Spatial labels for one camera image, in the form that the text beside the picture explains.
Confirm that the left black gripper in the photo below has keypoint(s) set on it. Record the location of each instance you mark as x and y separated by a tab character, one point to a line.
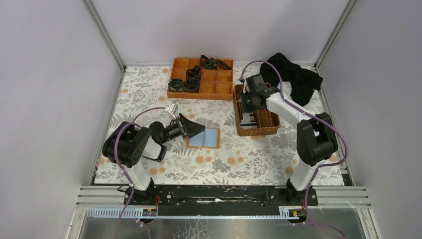
183	127

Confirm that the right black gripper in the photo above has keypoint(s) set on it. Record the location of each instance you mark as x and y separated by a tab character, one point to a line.
247	107

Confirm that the brown wicker basket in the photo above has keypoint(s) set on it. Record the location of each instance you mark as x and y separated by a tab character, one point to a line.
268	122

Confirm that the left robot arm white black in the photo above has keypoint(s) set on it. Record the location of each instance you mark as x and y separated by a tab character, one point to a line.
130	142

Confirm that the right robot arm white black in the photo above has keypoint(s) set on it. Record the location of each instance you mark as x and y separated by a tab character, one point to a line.
316	140

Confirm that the cards stack in basket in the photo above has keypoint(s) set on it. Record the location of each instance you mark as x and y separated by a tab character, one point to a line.
248	120

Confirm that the orange wooden divided tray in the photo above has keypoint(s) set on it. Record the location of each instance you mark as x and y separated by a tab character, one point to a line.
201	78

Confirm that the rolled dark belt left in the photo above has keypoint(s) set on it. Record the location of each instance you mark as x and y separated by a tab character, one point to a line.
176	85

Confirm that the rolled black belt middle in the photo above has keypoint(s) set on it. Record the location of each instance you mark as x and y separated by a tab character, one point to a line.
192	85

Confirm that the rolled black belt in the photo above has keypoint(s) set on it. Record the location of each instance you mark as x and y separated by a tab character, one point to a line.
192	85
194	72

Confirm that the black crumpled cloth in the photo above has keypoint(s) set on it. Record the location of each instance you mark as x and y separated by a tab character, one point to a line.
303	81

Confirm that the loose dark belt top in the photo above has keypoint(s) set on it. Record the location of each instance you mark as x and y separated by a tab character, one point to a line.
212	64

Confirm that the rolled black belt upper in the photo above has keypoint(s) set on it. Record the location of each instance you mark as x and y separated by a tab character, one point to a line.
194	72

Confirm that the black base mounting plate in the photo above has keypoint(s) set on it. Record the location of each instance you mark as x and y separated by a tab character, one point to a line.
209	200

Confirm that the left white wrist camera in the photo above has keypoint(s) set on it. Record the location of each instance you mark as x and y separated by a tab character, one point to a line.
172	110

